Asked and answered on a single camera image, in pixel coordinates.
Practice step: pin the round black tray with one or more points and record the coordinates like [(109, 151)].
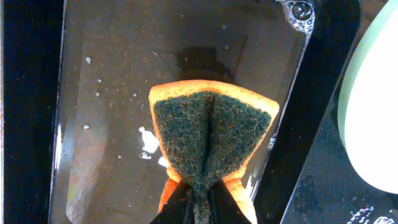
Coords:
[(323, 186)]

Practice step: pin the light blue plate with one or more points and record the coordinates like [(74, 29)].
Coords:
[(367, 105)]

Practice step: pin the rectangular black water tray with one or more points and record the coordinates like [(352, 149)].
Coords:
[(77, 75)]

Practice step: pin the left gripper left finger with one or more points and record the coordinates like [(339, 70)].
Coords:
[(178, 209)]

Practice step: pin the orange green scrub sponge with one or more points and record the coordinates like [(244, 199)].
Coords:
[(208, 131)]

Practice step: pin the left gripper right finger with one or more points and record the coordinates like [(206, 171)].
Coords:
[(223, 208)]

